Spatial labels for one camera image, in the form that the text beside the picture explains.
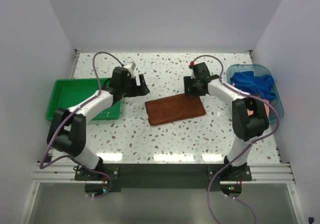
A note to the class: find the brown towel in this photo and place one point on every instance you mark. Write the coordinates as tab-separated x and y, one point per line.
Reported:
174	108

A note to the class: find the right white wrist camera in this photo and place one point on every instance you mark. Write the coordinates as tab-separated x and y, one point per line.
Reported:
194	70

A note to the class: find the blue plastic bin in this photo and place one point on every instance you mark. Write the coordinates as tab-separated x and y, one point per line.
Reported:
259	70

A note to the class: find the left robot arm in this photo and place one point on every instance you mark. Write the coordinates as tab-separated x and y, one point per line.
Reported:
67	133

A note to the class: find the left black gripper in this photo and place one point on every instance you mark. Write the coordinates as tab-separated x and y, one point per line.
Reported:
138	90

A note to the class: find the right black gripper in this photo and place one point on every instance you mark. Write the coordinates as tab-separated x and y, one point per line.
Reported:
188	90

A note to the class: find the blue towel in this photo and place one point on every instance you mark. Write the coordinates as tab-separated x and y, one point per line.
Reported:
255	85

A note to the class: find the green plastic tray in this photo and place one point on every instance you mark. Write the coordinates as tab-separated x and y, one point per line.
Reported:
69	92

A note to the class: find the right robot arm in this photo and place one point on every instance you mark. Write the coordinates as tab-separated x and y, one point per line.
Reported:
249	117

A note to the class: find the pink panda towel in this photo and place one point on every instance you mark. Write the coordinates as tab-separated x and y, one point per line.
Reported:
266	107

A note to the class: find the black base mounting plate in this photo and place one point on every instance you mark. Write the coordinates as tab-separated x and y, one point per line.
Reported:
162	176

